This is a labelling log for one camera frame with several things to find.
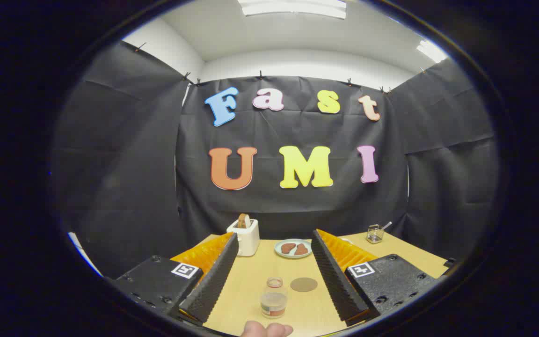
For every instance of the round pale green plate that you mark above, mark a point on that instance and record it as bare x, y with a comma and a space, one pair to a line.
293, 255

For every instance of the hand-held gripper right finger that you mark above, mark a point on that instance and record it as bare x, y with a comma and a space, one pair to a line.
335, 281

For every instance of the clear plastic juice bottle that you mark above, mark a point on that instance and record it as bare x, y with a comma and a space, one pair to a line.
274, 302

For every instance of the ceiling light panel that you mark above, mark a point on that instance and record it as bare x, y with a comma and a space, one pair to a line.
431, 50
293, 7

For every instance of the white toaster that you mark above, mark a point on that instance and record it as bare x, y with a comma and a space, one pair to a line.
247, 241

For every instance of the round brown coaster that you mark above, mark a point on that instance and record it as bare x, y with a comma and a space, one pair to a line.
304, 284

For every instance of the brown meat piece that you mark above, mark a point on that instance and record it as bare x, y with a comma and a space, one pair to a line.
288, 248
301, 250

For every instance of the wooden table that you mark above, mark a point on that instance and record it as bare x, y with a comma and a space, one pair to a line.
251, 281

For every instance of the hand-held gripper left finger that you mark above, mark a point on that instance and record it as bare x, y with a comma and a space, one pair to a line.
213, 285

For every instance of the bread slice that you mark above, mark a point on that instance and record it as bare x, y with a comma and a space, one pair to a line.
244, 221

